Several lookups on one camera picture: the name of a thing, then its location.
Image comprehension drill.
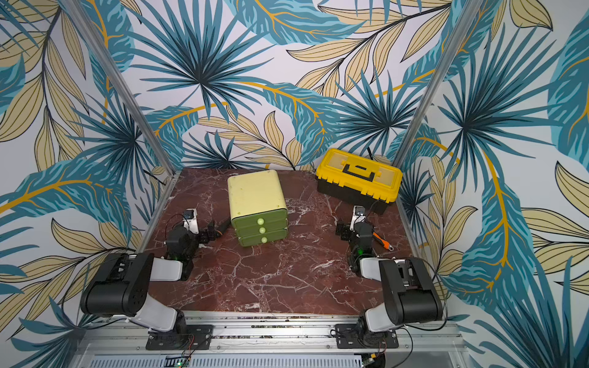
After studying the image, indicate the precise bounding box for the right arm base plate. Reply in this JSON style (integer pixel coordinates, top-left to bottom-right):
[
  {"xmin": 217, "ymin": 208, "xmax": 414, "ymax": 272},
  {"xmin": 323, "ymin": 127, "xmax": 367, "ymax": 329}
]
[{"xmin": 330, "ymin": 324, "xmax": 399, "ymax": 350}]

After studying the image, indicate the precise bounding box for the aluminium corner post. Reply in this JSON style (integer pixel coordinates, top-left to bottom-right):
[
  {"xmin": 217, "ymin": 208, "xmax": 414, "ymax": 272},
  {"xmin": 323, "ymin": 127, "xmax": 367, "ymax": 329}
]
[
  {"xmin": 393, "ymin": 0, "xmax": 483, "ymax": 169},
  {"xmin": 61, "ymin": 0, "xmax": 176, "ymax": 176}
]

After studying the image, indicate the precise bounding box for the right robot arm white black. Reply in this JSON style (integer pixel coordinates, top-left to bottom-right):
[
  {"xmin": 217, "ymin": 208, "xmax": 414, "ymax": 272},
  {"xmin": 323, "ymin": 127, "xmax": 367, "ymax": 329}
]
[{"xmin": 335, "ymin": 222, "xmax": 443, "ymax": 336}]

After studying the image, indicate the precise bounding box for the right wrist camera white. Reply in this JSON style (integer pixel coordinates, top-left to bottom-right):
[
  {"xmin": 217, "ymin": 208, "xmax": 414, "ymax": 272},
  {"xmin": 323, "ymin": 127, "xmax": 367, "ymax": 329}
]
[{"xmin": 350, "ymin": 205, "xmax": 366, "ymax": 231}]

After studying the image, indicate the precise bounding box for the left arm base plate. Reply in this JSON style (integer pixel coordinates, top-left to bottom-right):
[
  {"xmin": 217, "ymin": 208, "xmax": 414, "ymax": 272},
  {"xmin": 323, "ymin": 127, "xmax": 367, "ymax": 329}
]
[{"xmin": 146, "ymin": 324, "xmax": 213, "ymax": 351}]

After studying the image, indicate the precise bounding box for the left aluminium corner post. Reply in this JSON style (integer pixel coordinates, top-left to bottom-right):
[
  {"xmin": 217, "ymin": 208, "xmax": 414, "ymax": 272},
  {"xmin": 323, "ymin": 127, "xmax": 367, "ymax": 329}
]
[{"xmin": 61, "ymin": 0, "xmax": 176, "ymax": 176}]

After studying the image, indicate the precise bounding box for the aluminium front rail frame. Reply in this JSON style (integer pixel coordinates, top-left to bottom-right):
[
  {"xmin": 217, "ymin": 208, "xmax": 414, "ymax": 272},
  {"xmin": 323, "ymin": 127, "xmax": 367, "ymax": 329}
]
[{"xmin": 70, "ymin": 311, "xmax": 474, "ymax": 367}]

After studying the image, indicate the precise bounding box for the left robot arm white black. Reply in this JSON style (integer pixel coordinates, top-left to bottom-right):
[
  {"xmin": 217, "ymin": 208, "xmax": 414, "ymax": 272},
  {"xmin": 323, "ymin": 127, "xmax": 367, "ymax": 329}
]
[{"xmin": 80, "ymin": 219, "xmax": 231, "ymax": 336}]

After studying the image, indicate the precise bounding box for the yellow black toolbox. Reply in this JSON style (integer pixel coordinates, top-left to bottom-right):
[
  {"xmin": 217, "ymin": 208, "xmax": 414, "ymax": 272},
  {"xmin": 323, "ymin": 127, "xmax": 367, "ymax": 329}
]
[{"xmin": 315, "ymin": 149, "xmax": 403, "ymax": 216}]

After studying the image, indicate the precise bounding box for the orange adjustable wrench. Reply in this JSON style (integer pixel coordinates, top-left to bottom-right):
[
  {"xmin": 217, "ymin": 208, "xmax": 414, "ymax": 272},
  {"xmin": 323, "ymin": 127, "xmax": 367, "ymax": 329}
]
[{"xmin": 373, "ymin": 232, "xmax": 393, "ymax": 251}]

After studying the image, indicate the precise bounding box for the right aluminium corner post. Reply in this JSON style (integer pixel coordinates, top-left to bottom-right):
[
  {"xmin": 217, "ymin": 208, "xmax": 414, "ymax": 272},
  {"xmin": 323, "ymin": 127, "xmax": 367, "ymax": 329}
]
[{"xmin": 393, "ymin": 0, "xmax": 483, "ymax": 169}]

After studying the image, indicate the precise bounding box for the pale green drawer cabinet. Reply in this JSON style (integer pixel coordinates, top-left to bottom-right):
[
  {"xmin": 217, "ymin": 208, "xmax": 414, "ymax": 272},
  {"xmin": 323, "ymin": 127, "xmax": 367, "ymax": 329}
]
[{"xmin": 227, "ymin": 170, "xmax": 288, "ymax": 248}]

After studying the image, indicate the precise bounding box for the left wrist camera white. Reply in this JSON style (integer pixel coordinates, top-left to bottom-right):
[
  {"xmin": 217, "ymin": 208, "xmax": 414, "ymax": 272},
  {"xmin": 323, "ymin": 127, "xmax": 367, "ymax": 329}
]
[{"xmin": 183, "ymin": 209, "xmax": 199, "ymax": 235}]

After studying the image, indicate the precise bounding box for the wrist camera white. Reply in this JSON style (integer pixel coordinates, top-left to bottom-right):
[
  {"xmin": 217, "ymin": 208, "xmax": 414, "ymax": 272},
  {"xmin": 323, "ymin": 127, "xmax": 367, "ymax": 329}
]
[
  {"xmin": 350, "ymin": 205, "xmax": 366, "ymax": 231},
  {"xmin": 183, "ymin": 209, "xmax": 199, "ymax": 235}
]

